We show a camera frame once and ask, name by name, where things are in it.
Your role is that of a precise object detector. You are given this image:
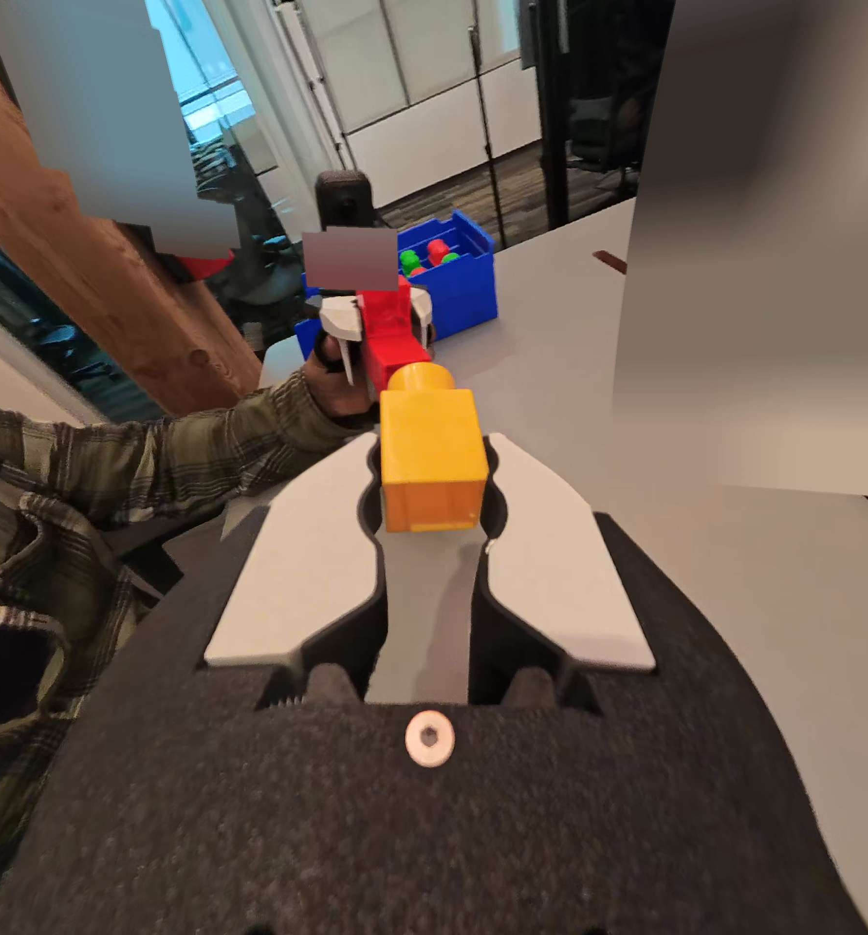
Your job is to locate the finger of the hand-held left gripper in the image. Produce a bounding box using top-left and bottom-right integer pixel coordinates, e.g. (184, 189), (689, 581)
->
(319, 294), (367, 386)
(406, 285), (437, 349)

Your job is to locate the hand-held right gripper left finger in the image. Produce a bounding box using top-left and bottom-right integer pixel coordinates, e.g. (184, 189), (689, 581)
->
(203, 432), (389, 702)

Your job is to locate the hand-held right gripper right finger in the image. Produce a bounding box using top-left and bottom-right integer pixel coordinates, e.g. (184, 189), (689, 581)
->
(472, 432), (657, 706)

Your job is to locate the blue plastic bin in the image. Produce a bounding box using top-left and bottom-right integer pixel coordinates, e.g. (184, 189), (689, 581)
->
(295, 210), (498, 359)

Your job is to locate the red two-stud mega block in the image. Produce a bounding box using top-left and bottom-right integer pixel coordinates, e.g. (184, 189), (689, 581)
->
(358, 281), (435, 401)

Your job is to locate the orange mega block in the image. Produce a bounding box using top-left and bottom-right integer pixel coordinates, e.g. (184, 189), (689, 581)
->
(379, 363), (490, 534)

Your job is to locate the person's left forearm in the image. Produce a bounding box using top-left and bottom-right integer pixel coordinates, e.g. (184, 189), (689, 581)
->
(0, 369), (372, 527)

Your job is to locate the person's left hand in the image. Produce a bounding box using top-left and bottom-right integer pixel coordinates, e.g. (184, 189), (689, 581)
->
(301, 356), (381, 419)

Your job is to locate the black office chair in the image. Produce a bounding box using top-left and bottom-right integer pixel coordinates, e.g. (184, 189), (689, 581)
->
(218, 139), (314, 308)

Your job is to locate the black light stand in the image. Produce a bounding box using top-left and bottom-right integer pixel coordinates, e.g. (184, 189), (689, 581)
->
(465, 24), (509, 251)

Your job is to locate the person's plaid shirt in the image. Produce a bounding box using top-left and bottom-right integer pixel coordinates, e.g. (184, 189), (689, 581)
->
(0, 467), (153, 804)

